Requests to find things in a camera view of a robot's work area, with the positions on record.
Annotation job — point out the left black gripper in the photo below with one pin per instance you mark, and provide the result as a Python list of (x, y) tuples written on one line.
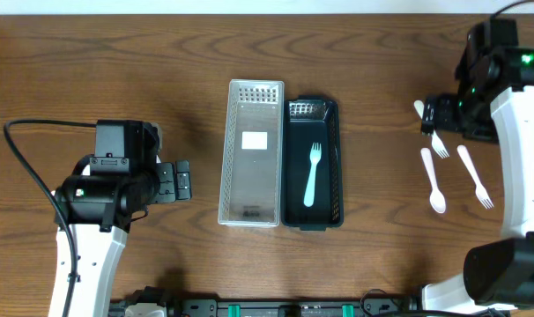
[(181, 180)]

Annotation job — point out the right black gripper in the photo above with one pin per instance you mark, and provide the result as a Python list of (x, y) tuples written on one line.
[(430, 114)]

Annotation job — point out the white plastic fork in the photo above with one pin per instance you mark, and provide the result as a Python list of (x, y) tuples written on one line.
[(437, 143), (480, 190)]

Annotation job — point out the pale pink plastic fork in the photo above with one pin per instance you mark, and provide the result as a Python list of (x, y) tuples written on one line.
[(436, 198)]

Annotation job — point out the mint green plastic fork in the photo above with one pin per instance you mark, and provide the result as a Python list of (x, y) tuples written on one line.
[(314, 158)]

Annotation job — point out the dark green plastic basket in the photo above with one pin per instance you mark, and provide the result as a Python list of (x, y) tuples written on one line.
[(308, 120)]

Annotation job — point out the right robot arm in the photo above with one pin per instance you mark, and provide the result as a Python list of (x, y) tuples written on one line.
[(494, 103)]

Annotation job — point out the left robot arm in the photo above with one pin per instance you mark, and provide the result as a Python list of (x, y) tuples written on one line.
[(99, 201)]

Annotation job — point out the clear perforated plastic basket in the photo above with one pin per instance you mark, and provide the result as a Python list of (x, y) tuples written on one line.
[(250, 185)]

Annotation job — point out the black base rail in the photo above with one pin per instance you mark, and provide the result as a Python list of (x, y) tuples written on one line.
[(157, 302)]

